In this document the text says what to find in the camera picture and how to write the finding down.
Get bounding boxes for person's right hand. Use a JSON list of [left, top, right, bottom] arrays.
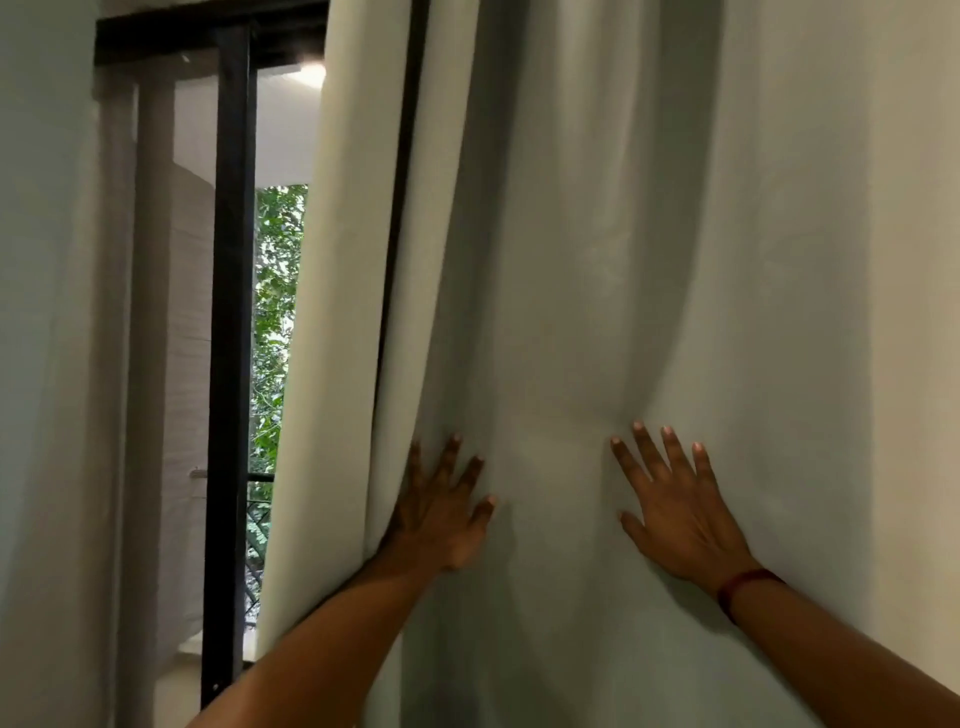
[[611, 421, 763, 598]]

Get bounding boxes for person's left hand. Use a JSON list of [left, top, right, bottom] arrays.
[[374, 433, 498, 575]]

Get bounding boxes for light teal curtain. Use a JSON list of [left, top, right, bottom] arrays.
[[254, 0, 960, 728], [0, 0, 136, 728]]

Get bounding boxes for person's left forearm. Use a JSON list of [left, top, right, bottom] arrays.
[[187, 558, 444, 728]]

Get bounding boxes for person's right forearm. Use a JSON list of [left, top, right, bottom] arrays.
[[731, 581, 960, 728]]

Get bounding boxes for red wrist band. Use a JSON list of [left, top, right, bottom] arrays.
[[716, 567, 787, 625]]

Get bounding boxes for black balcony railing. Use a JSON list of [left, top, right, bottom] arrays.
[[191, 468, 277, 624]]

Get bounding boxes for green tree outside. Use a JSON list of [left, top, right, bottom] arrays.
[[249, 183, 310, 481]]

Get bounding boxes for grey mesh window screen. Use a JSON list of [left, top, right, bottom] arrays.
[[97, 52, 220, 728]]

